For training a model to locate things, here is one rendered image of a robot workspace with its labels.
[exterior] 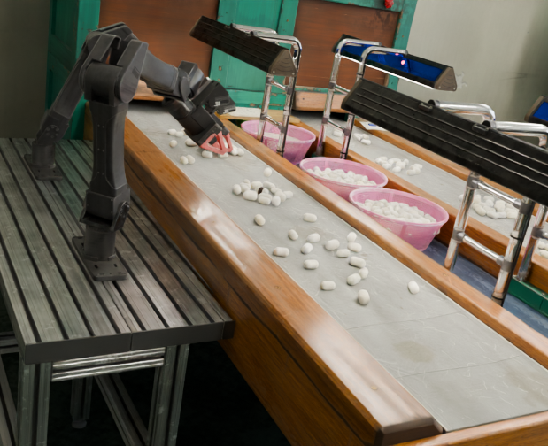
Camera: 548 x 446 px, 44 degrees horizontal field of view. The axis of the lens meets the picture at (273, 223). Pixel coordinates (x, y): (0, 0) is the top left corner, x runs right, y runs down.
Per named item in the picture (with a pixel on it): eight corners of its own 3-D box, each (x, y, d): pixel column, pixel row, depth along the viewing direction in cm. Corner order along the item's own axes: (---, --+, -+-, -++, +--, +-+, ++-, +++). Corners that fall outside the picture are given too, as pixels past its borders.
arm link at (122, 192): (103, 207, 148) (103, 58, 132) (129, 215, 146) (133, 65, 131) (86, 219, 142) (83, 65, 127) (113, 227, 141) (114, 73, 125)
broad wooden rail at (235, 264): (352, 537, 96) (381, 430, 90) (81, 151, 243) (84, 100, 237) (419, 518, 102) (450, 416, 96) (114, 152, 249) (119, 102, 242)
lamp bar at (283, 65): (269, 75, 177) (274, 47, 175) (189, 35, 228) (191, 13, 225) (297, 77, 181) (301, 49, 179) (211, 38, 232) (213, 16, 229)
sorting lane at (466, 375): (443, 443, 97) (447, 431, 96) (118, 114, 244) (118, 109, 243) (584, 411, 111) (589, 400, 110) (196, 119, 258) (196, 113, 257)
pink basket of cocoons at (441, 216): (378, 260, 169) (387, 225, 165) (324, 219, 190) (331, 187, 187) (459, 256, 181) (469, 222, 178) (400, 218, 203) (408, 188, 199)
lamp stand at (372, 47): (338, 181, 227) (366, 45, 211) (309, 163, 243) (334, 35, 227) (384, 182, 236) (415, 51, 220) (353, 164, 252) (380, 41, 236)
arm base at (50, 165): (49, 131, 200) (24, 130, 196) (65, 152, 184) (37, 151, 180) (48, 157, 202) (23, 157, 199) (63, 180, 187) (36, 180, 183)
